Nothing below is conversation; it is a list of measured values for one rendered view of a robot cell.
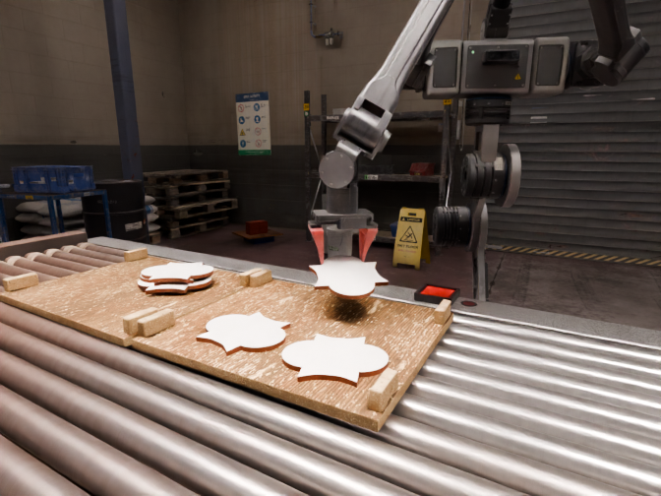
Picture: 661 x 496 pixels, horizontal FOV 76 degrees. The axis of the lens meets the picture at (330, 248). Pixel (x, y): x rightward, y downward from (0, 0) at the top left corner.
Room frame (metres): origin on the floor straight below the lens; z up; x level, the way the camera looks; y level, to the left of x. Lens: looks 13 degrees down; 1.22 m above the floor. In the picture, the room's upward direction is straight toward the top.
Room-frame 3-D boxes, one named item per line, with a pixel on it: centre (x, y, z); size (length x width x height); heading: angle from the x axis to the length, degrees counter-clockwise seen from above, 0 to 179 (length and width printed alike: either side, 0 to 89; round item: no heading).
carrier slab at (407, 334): (0.65, 0.04, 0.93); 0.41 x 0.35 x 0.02; 61
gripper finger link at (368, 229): (0.76, -0.04, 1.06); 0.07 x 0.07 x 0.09; 9
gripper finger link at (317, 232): (0.75, 0.00, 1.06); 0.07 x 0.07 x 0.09; 9
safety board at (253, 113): (6.56, 1.17, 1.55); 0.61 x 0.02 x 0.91; 63
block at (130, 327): (0.64, 0.31, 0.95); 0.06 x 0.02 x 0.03; 150
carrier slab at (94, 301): (0.85, 0.41, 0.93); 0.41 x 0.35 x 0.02; 60
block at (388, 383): (0.44, -0.06, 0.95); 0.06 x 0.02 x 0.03; 151
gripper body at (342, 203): (0.75, -0.02, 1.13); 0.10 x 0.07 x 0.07; 99
